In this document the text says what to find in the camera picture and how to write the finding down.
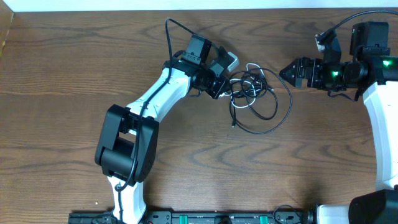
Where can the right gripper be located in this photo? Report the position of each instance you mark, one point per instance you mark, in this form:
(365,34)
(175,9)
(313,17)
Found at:
(313,64)

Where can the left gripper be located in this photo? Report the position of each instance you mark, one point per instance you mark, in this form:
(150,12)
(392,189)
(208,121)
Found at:
(224,84)

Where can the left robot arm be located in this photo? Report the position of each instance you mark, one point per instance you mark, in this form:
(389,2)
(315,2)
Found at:
(128,140)

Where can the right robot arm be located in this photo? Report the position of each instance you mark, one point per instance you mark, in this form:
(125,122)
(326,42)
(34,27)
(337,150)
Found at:
(372,72)

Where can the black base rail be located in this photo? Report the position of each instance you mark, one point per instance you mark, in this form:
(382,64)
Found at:
(165,217)

